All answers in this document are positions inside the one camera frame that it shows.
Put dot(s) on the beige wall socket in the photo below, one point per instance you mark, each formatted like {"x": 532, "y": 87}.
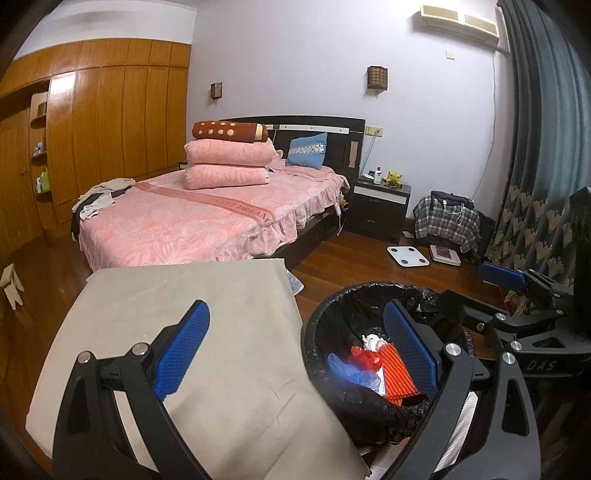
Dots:
{"x": 374, "y": 130}

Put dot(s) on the bed with pink cover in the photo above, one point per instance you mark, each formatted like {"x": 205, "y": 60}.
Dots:
{"x": 184, "y": 217}

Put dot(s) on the dark nightstand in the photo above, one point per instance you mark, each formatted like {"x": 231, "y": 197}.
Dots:
{"x": 374, "y": 212}

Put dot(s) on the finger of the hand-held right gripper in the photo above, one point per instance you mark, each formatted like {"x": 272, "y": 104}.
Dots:
{"x": 461, "y": 308}
{"x": 501, "y": 277}

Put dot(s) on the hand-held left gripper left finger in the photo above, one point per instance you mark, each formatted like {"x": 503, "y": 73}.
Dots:
{"x": 182, "y": 350}

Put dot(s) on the dark purple garment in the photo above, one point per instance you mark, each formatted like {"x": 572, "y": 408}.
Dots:
{"x": 450, "y": 198}

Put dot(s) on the scale with dark centre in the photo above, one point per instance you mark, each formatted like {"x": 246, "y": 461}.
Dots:
{"x": 444, "y": 254}

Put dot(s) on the white air conditioner pipe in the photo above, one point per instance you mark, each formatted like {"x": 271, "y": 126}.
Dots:
{"x": 496, "y": 138}

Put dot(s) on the white tissue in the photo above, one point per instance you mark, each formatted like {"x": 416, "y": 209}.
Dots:
{"x": 374, "y": 342}

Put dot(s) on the white bathroom scale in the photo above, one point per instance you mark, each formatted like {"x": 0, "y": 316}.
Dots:
{"x": 407, "y": 256}

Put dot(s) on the wooden lattice wall lamp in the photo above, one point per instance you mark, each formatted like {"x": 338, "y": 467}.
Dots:
{"x": 377, "y": 78}

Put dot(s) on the grey quilted mat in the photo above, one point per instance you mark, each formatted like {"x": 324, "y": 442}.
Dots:
{"x": 296, "y": 282}

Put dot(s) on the red plastic bag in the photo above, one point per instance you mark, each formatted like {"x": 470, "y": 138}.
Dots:
{"x": 364, "y": 357}

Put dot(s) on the brown dotted pillow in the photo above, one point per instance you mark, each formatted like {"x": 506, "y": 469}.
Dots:
{"x": 226, "y": 131}

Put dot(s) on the beige air conditioner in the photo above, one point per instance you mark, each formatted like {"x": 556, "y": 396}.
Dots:
{"x": 457, "y": 22}

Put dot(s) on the blue plastic wrapper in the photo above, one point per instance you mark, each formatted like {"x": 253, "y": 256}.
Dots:
{"x": 344, "y": 369}

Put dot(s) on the small wooden stool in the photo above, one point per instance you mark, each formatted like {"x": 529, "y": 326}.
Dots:
{"x": 10, "y": 281}

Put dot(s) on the yellow plush toy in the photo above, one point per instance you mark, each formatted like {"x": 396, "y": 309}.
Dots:
{"x": 394, "y": 179}

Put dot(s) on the white bottle with dark cap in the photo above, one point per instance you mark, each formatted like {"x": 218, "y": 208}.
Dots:
{"x": 379, "y": 175}

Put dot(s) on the large orange foam net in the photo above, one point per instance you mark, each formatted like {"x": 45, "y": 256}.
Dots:
{"x": 395, "y": 369}

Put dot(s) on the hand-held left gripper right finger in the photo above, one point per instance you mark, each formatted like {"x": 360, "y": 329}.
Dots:
{"x": 411, "y": 346}

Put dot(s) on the plaid cloth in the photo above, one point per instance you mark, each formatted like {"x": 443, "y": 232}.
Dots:
{"x": 438, "y": 228}

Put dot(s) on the trash bin with black bag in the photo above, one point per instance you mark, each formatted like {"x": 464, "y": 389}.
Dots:
{"x": 323, "y": 332}

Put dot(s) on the lower pink pillow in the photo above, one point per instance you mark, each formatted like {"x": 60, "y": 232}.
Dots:
{"x": 226, "y": 176}

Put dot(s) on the blue cushion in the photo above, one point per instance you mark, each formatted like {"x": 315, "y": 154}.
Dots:
{"x": 307, "y": 150}

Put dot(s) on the small dark wall lamp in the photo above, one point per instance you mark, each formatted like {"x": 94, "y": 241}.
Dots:
{"x": 216, "y": 90}

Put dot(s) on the wooden wardrobe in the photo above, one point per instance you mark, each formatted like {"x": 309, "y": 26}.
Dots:
{"x": 115, "y": 115}

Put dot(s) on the green bottle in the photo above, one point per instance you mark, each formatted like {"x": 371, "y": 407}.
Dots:
{"x": 44, "y": 181}

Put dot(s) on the grey patterned curtain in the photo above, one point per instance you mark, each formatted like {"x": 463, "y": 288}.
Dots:
{"x": 545, "y": 138}

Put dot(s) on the teal jar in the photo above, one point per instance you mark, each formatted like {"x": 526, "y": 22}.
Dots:
{"x": 39, "y": 148}

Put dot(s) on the pile of clothes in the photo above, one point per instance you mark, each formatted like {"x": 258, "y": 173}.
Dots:
{"x": 101, "y": 194}

